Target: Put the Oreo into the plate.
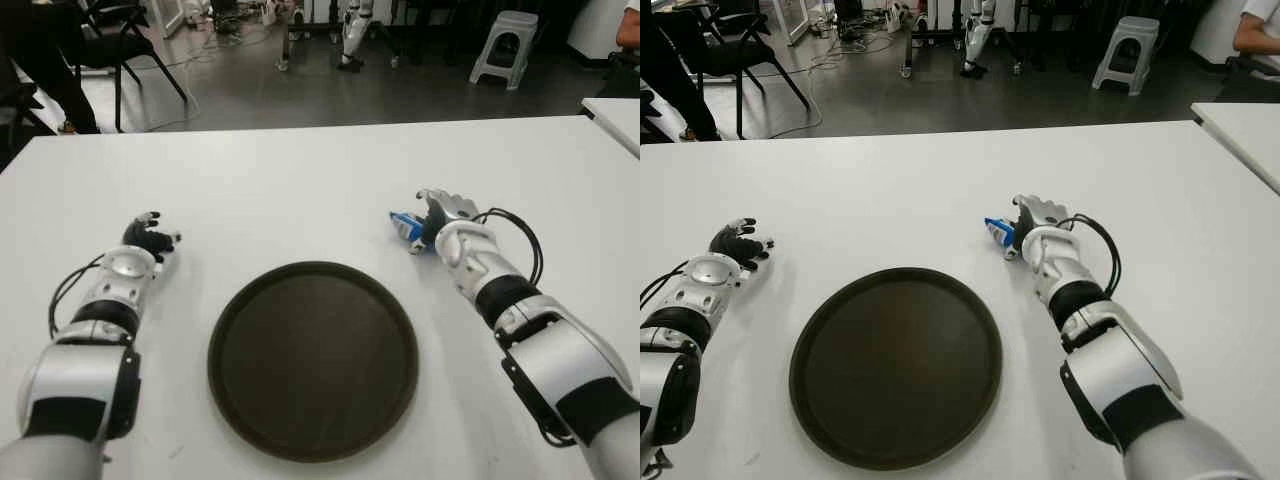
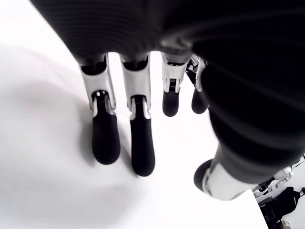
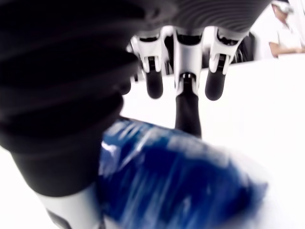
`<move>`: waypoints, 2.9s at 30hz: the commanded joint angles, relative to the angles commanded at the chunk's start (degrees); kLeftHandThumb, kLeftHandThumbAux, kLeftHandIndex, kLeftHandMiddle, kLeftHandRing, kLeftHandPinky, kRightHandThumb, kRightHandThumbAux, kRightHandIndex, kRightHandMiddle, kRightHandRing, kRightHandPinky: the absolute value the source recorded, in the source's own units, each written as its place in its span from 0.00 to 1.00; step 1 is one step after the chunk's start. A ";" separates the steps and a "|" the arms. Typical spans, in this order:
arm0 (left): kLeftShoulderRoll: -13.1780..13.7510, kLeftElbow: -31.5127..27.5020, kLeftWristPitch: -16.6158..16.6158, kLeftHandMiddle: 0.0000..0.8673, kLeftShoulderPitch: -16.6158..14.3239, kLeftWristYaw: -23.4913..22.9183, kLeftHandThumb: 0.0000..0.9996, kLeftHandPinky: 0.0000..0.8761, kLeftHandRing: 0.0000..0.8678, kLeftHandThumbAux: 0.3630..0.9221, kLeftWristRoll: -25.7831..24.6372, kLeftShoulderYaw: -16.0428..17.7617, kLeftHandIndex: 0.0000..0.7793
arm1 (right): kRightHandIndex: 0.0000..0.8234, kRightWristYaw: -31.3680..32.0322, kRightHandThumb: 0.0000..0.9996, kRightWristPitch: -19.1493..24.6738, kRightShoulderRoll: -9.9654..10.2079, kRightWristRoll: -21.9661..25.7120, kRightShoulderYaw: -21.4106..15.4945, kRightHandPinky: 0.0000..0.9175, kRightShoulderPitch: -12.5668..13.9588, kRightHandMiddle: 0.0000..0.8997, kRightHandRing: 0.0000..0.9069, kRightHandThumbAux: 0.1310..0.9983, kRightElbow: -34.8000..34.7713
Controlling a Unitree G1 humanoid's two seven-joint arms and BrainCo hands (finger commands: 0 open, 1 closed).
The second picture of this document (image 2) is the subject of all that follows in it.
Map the right robot hand black silver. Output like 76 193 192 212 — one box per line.
252 179 275 194

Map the left robot hand black silver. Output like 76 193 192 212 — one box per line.
30 0 305 201

